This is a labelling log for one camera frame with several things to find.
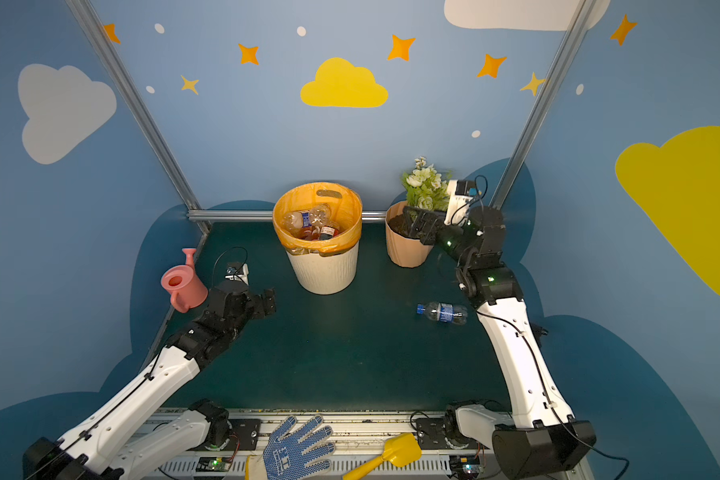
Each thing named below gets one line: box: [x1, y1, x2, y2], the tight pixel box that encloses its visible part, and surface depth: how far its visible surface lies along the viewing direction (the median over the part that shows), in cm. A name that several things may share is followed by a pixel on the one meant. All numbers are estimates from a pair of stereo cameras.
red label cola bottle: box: [319, 225, 339, 240], surface depth 95 cm
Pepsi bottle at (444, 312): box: [416, 302, 468, 326], surface depth 95 cm
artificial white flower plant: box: [402, 156, 453, 211], surface depth 96 cm
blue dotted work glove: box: [263, 415, 335, 480], surface depth 73 cm
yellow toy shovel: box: [342, 432, 422, 480], surface depth 73 cm
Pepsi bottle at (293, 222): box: [283, 211, 313, 237], surface depth 93 cm
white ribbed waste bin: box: [286, 241, 359, 295], surface depth 92 cm
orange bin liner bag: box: [273, 182, 363, 257], surface depth 95 cm
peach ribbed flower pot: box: [385, 200, 434, 268], surface depth 105 cm
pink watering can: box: [161, 248, 209, 313], surface depth 93 cm
